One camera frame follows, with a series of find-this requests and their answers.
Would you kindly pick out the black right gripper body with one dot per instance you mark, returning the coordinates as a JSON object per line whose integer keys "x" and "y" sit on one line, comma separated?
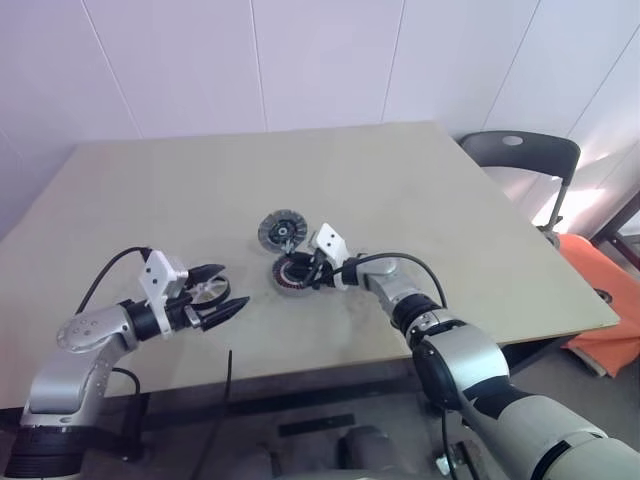
{"x": 320, "y": 272}

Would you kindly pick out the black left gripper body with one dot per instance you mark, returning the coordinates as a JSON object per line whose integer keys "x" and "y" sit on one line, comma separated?
{"x": 177, "y": 316}

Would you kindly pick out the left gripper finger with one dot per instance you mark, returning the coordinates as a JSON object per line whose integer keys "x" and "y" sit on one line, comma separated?
{"x": 225, "y": 312}
{"x": 205, "y": 275}

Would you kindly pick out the white spoked rotor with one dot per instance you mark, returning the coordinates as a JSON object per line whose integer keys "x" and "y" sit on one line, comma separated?
{"x": 212, "y": 294}

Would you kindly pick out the dark round wheel disc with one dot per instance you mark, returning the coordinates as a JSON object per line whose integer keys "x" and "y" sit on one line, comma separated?
{"x": 281, "y": 286}

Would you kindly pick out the grey round wheel disc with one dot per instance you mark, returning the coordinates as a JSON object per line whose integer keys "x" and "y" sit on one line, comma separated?
{"x": 272, "y": 232}

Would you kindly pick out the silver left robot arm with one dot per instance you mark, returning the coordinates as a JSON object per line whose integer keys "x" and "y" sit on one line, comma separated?
{"x": 80, "y": 330}

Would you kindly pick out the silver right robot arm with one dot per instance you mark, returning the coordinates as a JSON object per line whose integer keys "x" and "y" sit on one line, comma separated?
{"x": 465, "y": 360}

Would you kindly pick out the flat black bar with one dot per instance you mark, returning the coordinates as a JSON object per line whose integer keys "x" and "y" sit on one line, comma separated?
{"x": 315, "y": 425}

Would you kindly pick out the dark grey rounded shape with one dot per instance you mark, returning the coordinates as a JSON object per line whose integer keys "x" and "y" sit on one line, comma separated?
{"x": 367, "y": 450}

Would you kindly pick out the grey caster wheel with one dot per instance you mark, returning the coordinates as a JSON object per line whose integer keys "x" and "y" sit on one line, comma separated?
{"x": 552, "y": 237}

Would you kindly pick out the black plastic chair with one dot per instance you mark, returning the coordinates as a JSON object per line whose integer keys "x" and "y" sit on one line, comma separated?
{"x": 525, "y": 155}

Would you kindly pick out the orange cloth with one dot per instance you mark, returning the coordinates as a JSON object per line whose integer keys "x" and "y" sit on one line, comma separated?
{"x": 590, "y": 260}

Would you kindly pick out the small round bearing wheel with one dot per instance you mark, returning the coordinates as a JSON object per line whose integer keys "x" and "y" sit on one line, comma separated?
{"x": 606, "y": 296}

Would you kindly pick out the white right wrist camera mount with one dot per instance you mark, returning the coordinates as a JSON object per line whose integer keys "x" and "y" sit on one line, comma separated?
{"x": 332, "y": 242}

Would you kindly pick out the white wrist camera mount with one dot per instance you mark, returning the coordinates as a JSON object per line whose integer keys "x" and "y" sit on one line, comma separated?
{"x": 155, "y": 275}
{"x": 332, "y": 242}

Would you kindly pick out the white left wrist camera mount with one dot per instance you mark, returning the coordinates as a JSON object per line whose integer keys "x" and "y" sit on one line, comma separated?
{"x": 155, "y": 275}

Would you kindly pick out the black table frame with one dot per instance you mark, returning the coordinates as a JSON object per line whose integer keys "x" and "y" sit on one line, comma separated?
{"x": 300, "y": 400}

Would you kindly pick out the small metal bracket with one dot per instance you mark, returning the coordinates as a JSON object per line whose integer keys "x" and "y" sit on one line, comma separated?
{"x": 446, "y": 462}

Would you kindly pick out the dark metal rack frame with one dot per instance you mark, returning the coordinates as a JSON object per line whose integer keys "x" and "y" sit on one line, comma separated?
{"x": 620, "y": 225}

